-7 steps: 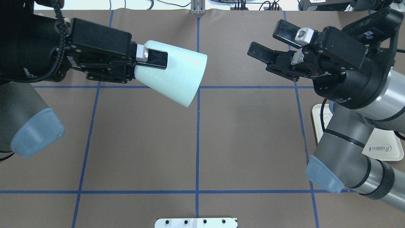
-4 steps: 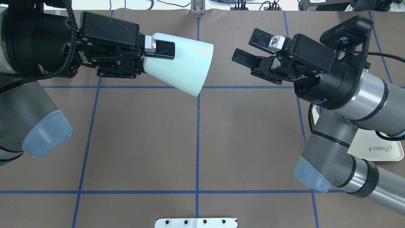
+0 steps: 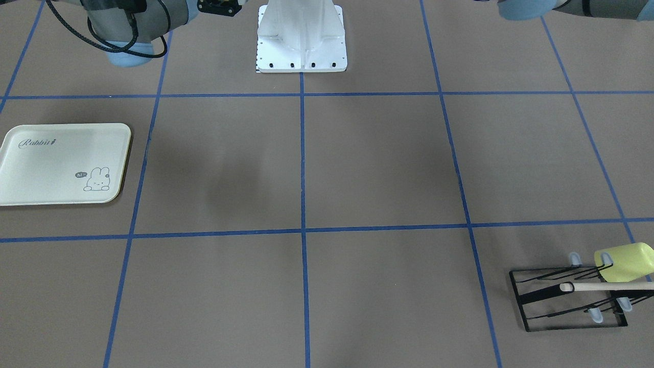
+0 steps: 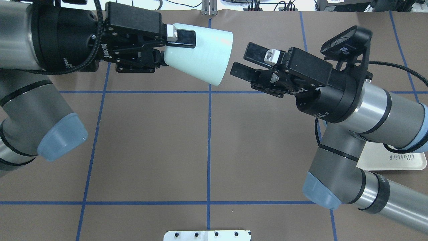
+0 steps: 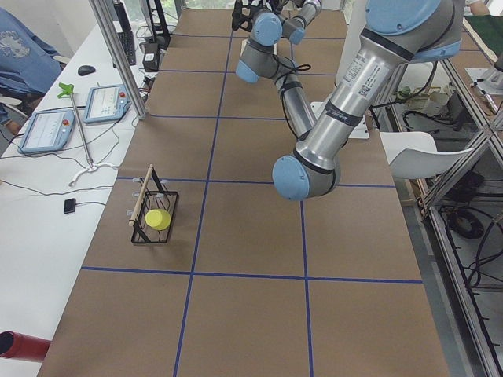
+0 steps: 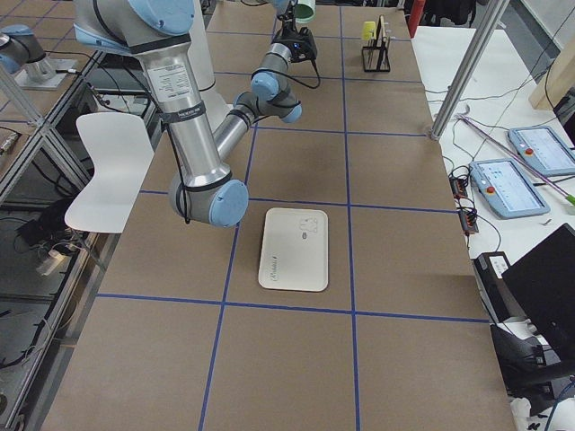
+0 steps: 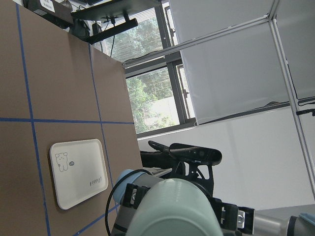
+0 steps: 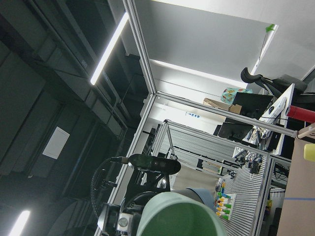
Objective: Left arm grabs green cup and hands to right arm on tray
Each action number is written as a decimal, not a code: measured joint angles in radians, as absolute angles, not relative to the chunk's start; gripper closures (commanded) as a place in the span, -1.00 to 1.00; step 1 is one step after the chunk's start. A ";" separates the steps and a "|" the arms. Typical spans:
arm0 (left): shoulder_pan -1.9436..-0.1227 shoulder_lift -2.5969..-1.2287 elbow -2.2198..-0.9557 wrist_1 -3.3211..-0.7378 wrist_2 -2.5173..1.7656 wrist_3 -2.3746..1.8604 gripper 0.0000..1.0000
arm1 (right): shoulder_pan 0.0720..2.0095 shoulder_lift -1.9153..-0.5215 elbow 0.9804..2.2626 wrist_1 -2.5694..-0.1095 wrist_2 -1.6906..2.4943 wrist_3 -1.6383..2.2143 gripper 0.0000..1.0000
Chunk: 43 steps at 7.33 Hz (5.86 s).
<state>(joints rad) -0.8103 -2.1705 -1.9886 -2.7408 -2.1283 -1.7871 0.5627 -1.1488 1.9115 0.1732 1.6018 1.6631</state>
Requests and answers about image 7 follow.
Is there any pale green cup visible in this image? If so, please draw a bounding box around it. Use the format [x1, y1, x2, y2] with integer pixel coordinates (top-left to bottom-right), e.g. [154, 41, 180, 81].
[126, 179, 222, 236]

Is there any cream rabbit tray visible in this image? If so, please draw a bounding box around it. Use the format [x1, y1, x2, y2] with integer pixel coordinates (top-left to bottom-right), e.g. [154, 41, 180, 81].
[50, 139, 109, 210]

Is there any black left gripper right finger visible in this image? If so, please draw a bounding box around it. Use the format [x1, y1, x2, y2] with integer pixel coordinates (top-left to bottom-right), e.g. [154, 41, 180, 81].
[212, 198, 254, 234]

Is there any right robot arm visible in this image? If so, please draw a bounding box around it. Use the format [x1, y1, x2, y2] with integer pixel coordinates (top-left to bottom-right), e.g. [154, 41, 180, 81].
[105, 169, 315, 236]

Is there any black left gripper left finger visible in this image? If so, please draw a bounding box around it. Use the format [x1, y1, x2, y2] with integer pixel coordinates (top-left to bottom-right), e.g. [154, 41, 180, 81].
[123, 183, 150, 209]

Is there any black monitor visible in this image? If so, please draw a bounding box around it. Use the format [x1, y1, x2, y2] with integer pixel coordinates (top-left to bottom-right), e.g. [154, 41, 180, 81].
[70, 0, 163, 45]

